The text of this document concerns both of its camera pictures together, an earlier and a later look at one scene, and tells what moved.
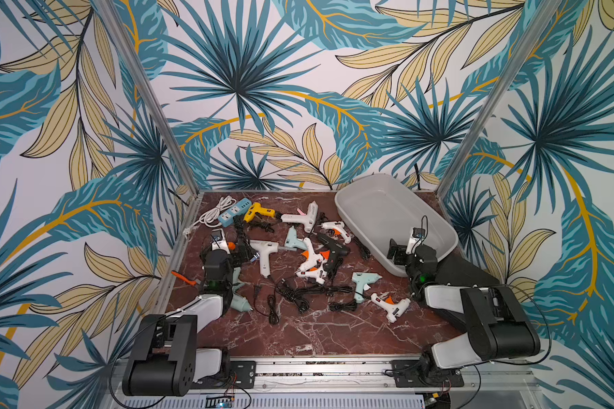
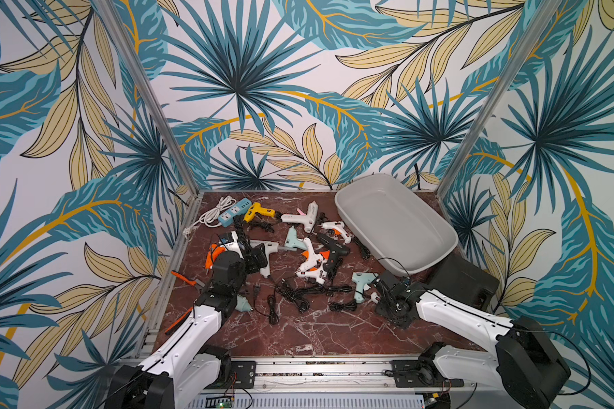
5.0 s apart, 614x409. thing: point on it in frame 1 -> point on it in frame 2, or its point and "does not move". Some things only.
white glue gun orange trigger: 312,257 does not move
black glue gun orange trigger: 332,255 does not move
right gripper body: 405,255 -> 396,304
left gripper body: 231,264 -> 251,266
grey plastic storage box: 380,209 does not move
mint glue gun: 362,281 does not move
